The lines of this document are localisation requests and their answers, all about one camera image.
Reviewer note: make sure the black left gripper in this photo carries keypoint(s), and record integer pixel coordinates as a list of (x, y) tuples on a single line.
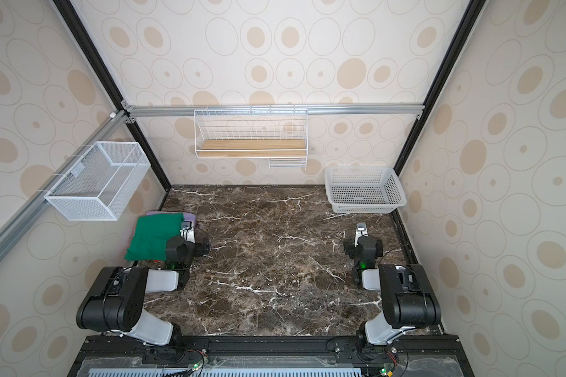
[(197, 249)]

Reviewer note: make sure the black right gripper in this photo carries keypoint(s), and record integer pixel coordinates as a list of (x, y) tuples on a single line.
[(350, 247)]

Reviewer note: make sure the green t-shirt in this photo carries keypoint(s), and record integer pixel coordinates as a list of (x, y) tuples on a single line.
[(152, 232)]

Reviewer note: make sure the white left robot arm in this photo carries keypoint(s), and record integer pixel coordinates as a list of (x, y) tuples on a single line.
[(115, 302)]

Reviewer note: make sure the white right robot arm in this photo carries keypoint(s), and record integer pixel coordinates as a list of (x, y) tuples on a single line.
[(408, 301)]

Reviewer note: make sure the folded purple t-shirt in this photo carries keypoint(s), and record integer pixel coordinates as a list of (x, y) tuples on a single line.
[(185, 216)]

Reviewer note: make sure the white plastic laundry basket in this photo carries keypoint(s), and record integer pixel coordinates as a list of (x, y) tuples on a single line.
[(364, 189)]

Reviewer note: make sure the wooden shelf board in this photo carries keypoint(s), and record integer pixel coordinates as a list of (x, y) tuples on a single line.
[(269, 148)]

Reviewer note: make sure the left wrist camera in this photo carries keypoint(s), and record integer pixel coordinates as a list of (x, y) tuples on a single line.
[(187, 231)]

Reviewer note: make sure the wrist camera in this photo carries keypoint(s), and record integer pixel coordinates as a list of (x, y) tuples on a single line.
[(187, 231), (360, 231)]

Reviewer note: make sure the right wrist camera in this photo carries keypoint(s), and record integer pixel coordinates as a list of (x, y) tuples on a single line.
[(360, 231)]

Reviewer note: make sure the white wire mesh basket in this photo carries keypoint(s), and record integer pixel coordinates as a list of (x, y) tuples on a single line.
[(100, 184)]

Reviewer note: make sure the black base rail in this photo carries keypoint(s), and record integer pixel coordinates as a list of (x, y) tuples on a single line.
[(273, 356)]

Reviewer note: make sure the white wire wall shelf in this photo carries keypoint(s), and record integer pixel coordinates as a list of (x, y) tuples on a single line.
[(261, 127)]

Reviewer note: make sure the horizontal aluminium back rail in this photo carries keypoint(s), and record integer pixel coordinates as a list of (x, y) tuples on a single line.
[(255, 110)]

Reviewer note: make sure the aluminium left wall rail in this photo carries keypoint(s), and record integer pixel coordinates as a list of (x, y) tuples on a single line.
[(21, 222)]

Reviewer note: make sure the black right corner post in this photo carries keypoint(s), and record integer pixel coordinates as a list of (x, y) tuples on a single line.
[(460, 38)]

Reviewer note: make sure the black corner post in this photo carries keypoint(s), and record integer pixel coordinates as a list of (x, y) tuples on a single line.
[(73, 23), (460, 38)]

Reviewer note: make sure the black left corner post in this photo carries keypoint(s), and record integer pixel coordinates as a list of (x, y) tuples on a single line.
[(73, 23)]

